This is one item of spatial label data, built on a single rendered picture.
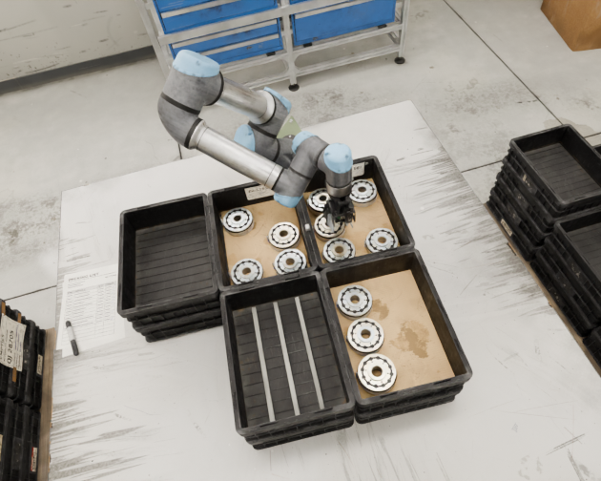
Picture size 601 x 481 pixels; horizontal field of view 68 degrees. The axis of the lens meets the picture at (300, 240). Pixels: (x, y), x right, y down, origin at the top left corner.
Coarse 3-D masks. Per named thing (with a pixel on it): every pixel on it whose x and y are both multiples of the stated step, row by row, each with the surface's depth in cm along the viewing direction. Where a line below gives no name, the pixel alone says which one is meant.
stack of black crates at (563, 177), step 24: (528, 144) 203; (552, 144) 208; (576, 144) 198; (504, 168) 210; (528, 168) 190; (552, 168) 200; (576, 168) 199; (600, 168) 189; (504, 192) 216; (528, 192) 194; (552, 192) 180; (576, 192) 191; (600, 192) 178; (504, 216) 221; (528, 216) 200; (552, 216) 185; (528, 240) 205
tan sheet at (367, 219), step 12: (372, 180) 161; (372, 204) 155; (312, 216) 154; (360, 216) 152; (372, 216) 152; (384, 216) 151; (348, 228) 150; (360, 228) 149; (372, 228) 149; (360, 240) 147; (360, 252) 144
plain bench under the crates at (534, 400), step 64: (320, 128) 198; (384, 128) 194; (64, 192) 190; (128, 192) 186; (192, 192) 183; (448, 192) 171; (64, 256) 170; (448, 256) 155; (512, 256) 153; (512, 320) 140; (64, 384) 142; (128, 384) 140; (192, 384) 138; (512, 384) 129; (576, 384) 128; (64, 448) 130; (128, 448) 129; (192, 448) 127; (320, 448) 124; (384, 448) 123; (448, 448) 121; (512, 448) 120; (576, 448) 119
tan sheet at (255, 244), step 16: (256, 208) 158; (272, 208) 158; (288, 208) 157; (256, 224) 154; (272, 224) 154; (240, 240) 151; (256, 240) 150; (240, 256) 147; (256, 256) 147; (272, 256) 146; (272, 272) 143
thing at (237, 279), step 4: (244, 260) 143; (248, 260) 142; (252, 260) 142; (236, 264) 142; (240, 264) 142; (244, 264) 142; (252, 264) 141; (256, 264) 142; (260, 264) 141; (232, 268) 141; (236, 268) 141; (256, 268) 140; (260, 268) 140; (232, 272) 140; (236, 272) 140; (256, 272) 140; (260, 272) 139; (232, 276) 140; (236, 276) 140; (252, 276) 139; (256, 276) 139; (260, 276) 139; (236, 280) 139; (240, 280) 138; (244, 280) 138; (248, 280) 138; (252, 280) 138
